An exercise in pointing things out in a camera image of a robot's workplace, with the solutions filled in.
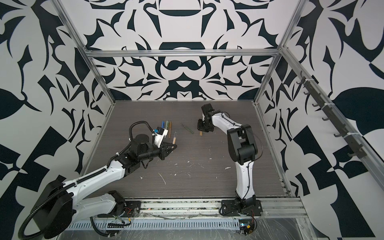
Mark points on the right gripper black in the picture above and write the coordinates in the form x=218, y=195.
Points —
x=200, y=128

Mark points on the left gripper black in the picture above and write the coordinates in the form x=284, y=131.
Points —
x=163, y=150

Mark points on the tan pen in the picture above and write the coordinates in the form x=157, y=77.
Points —
x=174, y=138

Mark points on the brown pen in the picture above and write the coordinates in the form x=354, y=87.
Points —
x=170, y=129

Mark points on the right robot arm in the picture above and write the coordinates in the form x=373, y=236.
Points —
x=243, y=151

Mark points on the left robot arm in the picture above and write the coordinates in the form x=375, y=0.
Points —
x=62, y=204

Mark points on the dark green pen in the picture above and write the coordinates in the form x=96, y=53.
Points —
x=187, y=128

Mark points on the green circuit board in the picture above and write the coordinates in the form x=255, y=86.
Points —
x=247, y=227

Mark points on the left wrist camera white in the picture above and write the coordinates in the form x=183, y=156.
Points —
x=159, y=134

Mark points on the white cable duct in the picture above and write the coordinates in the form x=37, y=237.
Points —
x=175, y=224

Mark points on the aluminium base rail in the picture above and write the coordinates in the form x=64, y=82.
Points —
x=213, y=208

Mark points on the wall hook rack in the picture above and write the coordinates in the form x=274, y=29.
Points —
x=333, y=114

